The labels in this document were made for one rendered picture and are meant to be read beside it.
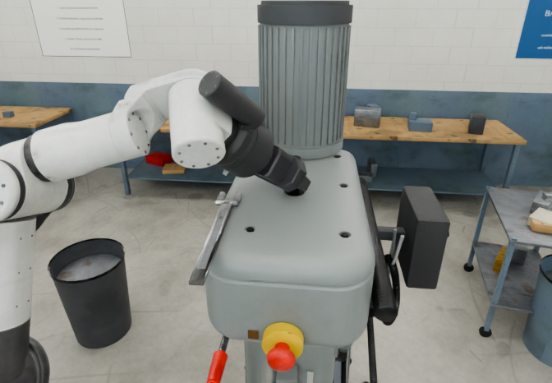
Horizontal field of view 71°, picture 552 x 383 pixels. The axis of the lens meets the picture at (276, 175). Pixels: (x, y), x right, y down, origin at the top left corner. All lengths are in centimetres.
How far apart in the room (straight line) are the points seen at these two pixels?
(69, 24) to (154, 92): 522
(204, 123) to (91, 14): 513
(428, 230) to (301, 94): 47
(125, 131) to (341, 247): 33
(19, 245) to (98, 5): 500
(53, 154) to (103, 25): 499
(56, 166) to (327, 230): 38
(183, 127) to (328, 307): 31
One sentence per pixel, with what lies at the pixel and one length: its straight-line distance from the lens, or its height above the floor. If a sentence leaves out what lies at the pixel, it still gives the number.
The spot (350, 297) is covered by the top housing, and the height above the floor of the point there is 184.
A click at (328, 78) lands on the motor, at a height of 206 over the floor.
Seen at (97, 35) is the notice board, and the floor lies 178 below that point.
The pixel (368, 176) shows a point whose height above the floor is 30.
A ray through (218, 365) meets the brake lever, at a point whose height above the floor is 171.
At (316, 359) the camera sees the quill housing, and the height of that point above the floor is 156.
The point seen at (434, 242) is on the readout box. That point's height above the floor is 166.
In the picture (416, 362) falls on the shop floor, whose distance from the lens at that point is 303.
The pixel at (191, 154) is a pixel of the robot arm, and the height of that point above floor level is 204.
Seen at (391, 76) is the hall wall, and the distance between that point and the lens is 499.
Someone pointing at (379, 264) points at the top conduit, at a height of 181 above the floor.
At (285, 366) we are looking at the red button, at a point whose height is 176.
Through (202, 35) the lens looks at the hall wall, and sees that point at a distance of 506.
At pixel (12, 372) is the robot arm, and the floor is 176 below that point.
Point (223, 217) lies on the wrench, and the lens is 63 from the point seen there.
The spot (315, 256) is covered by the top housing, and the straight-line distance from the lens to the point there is 55.
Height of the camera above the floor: 222
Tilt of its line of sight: 25 degrees down
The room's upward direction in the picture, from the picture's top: straight up
